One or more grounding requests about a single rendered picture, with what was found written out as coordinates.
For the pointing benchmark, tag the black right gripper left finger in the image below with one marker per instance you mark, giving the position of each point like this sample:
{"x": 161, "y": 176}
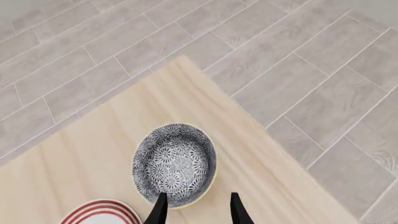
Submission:
{"x": 159, "y": 212}

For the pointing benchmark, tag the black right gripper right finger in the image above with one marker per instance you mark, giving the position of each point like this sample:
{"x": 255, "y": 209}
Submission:
{"x": 238, "y": 211}

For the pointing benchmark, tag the black white patterned bowl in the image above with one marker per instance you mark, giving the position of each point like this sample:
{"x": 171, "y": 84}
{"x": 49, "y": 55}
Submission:
{"x": 174, "y": 163}

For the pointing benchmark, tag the white plate with red rings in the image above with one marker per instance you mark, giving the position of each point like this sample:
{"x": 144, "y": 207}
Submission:
{"x": 102, "y": 213}

